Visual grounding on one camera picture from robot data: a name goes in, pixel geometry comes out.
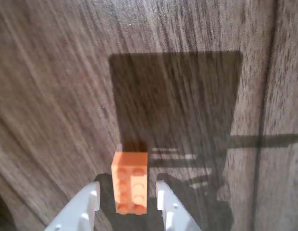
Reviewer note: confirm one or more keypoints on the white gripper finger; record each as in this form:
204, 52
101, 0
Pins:
79, 209
171, 211

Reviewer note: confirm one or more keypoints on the orange lego block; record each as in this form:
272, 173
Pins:
129, 178

